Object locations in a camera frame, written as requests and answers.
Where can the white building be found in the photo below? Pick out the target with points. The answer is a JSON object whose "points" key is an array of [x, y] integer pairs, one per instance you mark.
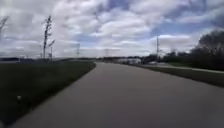
{"points": [[130, 61]]}

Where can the grey asphalt path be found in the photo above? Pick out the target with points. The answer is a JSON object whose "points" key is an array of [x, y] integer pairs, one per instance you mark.
{"points": [[126, 100]]}

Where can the pole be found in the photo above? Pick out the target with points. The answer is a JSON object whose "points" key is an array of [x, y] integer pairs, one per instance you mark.
{"points": [[157, 48]]}

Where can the thin bare tree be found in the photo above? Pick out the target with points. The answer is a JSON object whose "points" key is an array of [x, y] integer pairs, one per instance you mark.
{"points": [[45, 40]]}

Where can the dark grass field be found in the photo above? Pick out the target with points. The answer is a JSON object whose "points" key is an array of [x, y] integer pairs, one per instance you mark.
{"points": [[33, 83]]}

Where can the grass strip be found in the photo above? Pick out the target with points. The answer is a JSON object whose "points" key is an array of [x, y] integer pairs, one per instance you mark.
{"points": [[200, 76]]}

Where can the pale road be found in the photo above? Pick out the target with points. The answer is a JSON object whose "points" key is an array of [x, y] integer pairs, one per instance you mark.
{"points": [[206, 70]]}

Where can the dark wood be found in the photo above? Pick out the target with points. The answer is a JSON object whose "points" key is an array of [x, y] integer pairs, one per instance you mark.
{"points": [[206, 53]]}

